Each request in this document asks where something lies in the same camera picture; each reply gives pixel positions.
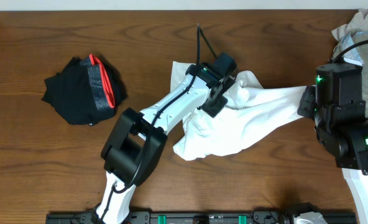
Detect black shorts with red waistband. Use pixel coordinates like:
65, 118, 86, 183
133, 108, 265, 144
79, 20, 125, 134
42, 54, 127, 126

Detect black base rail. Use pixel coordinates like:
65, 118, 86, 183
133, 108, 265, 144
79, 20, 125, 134
45, 208, 357, 224

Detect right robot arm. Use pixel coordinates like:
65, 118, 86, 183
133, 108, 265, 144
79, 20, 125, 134
297, 63, 368, 223

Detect khaki beige garment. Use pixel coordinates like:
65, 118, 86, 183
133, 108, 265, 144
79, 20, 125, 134
331, 9, 368, 117

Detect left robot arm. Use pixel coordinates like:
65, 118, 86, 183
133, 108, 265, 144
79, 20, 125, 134
92, 53, 237, 223

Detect white printed t-shirt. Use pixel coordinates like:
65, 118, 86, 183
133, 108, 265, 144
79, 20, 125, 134
173, 70, 305, 161

